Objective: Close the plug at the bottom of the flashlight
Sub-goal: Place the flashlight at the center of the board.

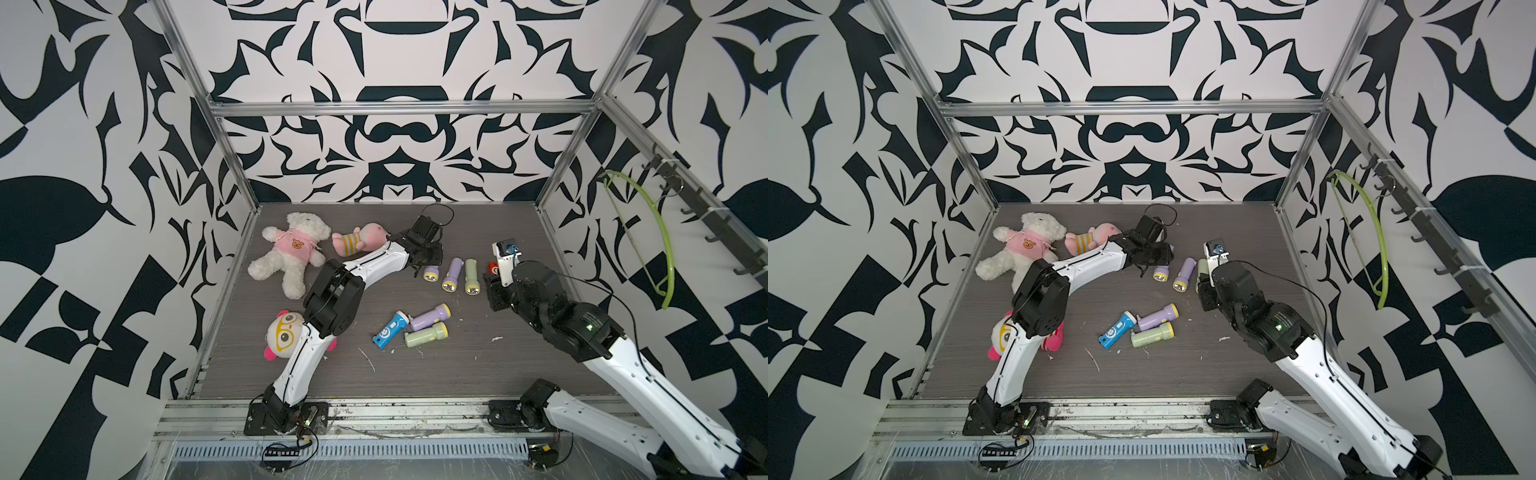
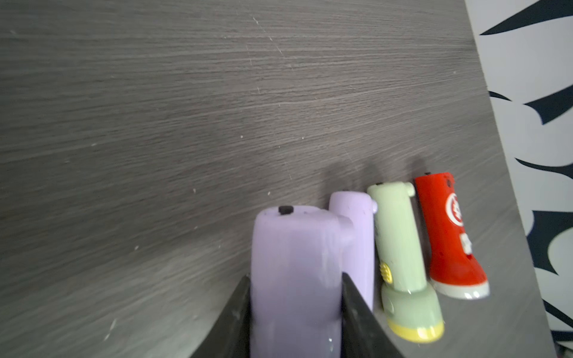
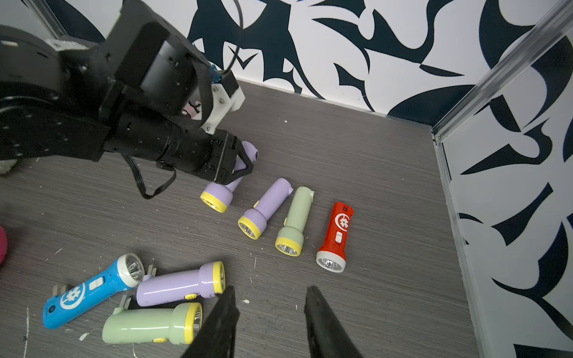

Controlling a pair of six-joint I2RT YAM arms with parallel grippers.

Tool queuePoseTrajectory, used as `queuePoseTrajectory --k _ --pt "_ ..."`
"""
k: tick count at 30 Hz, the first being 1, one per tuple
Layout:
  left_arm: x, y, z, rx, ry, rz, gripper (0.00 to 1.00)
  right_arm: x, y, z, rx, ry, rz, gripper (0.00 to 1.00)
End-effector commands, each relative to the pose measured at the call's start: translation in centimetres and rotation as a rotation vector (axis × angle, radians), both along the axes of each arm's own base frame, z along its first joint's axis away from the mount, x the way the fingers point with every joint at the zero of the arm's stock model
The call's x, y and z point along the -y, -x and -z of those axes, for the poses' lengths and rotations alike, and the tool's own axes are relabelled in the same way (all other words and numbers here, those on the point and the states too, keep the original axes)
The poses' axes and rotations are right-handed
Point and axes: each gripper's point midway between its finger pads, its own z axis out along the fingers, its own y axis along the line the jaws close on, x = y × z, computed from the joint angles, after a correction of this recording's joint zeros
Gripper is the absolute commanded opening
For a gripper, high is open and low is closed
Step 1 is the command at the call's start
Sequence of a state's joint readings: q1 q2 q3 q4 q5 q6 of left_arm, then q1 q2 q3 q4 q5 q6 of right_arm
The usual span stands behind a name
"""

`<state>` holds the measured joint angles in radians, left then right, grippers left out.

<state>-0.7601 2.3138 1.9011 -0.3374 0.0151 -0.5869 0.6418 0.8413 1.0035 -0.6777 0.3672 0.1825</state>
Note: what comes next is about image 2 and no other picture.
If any purple flashlight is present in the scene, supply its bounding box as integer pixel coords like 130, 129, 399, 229
328, 191, 378, 310
250, 206, 354, 357

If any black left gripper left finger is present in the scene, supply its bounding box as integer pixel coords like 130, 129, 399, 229
190, 275, 252, 358

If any red flashlight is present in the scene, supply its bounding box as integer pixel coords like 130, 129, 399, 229
414, 172, 490, 300

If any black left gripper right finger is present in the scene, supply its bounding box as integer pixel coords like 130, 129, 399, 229
341, 272, 403, 358

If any green flashlight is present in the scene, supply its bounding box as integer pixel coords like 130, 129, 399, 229
367, 182, 445, 343

